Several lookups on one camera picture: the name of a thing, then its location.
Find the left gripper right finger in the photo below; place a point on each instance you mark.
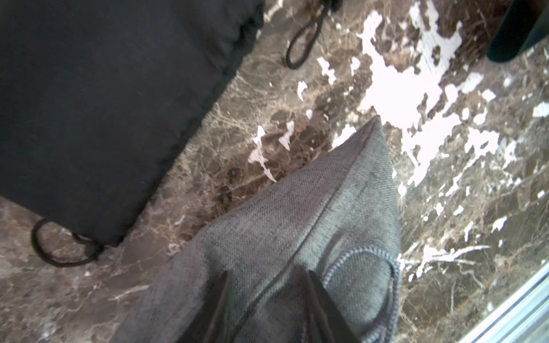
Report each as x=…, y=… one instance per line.
x=325, y=323

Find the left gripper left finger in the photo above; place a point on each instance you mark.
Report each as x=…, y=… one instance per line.
x=210, y=323

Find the grey hair dryer pouch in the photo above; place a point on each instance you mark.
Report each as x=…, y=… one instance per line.
x=337, y=217

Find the plain black pouch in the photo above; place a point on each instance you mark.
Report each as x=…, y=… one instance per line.
x=98, y=98

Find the black pouch gold print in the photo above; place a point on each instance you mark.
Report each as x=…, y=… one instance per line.
x=309, y=33

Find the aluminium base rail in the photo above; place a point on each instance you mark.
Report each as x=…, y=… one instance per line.
x=523, y=317

